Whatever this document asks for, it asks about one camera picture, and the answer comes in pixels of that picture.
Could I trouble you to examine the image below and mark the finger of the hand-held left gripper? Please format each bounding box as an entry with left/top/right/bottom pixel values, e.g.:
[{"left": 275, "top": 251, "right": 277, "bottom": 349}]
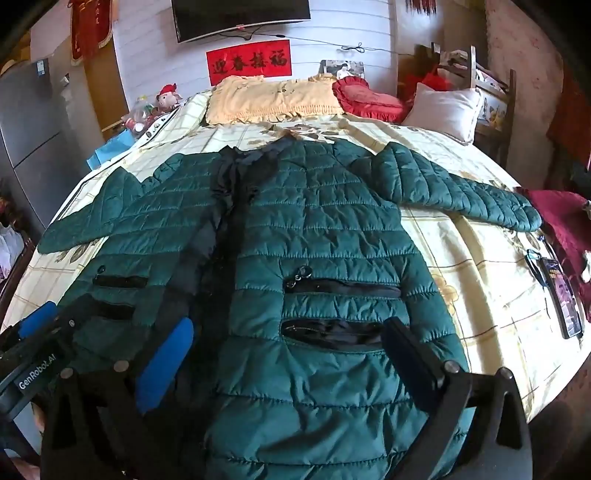
[{"left": 14, "top": 301, "right": 60, "bottom": 340}]

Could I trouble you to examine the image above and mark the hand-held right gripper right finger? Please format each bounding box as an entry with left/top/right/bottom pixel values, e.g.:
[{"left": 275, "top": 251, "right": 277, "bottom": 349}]
[{"left": 382, "top": 316, "right": 534, "bottom": 480}]

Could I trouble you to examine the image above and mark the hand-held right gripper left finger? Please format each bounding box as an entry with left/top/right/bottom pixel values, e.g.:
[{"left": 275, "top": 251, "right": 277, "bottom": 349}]
[{"left": 41, "top": 316, "right": 195, "bottom": 480}]

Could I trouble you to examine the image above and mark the green quilted jacket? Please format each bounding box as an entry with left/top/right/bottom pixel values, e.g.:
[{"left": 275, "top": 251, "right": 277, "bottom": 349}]
[{"left": 38, "top": 138, "right": 543, "bottom": 480}]

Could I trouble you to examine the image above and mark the floral cream bed sheet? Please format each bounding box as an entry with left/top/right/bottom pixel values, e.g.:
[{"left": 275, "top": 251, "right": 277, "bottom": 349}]
[{"left": 0, "top": 88, "right": 591, "bottom": 430}]

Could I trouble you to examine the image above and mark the grey refrigerator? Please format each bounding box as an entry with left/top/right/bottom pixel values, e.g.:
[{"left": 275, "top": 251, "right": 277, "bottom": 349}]
[{"left": 0, "top": 58, "right": 92, "bottom": 206}]

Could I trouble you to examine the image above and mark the dark red cloth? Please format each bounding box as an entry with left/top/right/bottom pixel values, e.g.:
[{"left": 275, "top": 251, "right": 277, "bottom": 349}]
[{"left": 516, "top": 187, "right": 591, "bottom": 321}]

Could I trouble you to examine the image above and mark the clutter of plastic bags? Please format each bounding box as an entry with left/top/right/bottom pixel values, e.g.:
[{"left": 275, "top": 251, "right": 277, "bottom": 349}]
[{"left": 122, "top": 95, "right": 158, "bottom": 136}]

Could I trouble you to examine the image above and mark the white pillow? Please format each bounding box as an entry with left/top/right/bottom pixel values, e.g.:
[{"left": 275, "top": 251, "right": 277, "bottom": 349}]
[{"left": 402, "top": 82, "right": 484, "bottom": 145}]

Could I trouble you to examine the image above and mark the wooden cabinet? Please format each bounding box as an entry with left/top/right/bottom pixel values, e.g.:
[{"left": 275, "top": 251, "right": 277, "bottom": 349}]
[{"left": 84, "top": 39, "right": 131, "bottom": 136}]

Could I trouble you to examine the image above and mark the red heart-shaped pillow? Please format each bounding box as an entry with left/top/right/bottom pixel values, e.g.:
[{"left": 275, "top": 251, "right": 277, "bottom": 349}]
[{"left": 332, "top": 76, "right": 409, "bottom": 123}]

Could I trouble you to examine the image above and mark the plush pig toy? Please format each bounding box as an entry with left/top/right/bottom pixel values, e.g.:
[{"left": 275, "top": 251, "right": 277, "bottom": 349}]
[{"left": 154, "top": 83, "right": 185, "bottom": 115}]

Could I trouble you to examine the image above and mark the red clothing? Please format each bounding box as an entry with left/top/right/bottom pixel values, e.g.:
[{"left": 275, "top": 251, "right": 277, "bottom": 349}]
[{"left": 398, "top": 69, "right": 458, "bottom": 101}]

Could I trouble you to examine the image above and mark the wooden chair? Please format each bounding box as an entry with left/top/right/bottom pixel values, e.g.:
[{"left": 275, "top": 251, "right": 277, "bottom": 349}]
[{"left": 431, "top": 41, "right": 518, "bottom": 169}]

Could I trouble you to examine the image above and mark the yellow frilled pillow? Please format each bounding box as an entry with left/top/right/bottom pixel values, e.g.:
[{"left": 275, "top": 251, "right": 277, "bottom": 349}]
[{"left": 204, "top": 74, "right": 346, "bottom": 126}]

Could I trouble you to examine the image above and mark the framed picture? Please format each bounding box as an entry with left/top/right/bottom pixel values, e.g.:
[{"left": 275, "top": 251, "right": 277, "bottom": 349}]
[{"left": 320, "top": 59, "right": 366, "bottom": 82}]

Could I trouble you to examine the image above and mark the red hanging pennant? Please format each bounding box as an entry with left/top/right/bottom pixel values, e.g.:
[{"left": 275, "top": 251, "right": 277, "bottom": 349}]
[{"left": 68, "top": 0, "right": 114, "bottom": 66}]

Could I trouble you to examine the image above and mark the smartphone with lanyard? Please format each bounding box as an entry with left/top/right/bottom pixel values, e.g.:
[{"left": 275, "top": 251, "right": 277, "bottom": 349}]
[{"left": 525, "top": 249, "right": 585, "bottom": 340}]

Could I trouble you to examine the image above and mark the red wall banner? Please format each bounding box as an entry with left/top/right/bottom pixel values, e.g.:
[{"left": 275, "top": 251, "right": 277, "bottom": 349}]
[{"left": 206, "top": 39, "right": 293, "bottom": 87}]

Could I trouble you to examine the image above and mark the black wall cable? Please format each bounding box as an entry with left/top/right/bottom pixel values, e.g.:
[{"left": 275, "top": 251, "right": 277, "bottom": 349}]
[{"left": 231, "top": 25, "right": 366, "bottom": 54}]

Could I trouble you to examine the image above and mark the wall-mounted television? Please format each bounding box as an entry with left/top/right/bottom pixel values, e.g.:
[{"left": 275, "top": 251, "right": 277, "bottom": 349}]
[{"left": 171, "top": 0, "right": 311, "bottom": 44}]

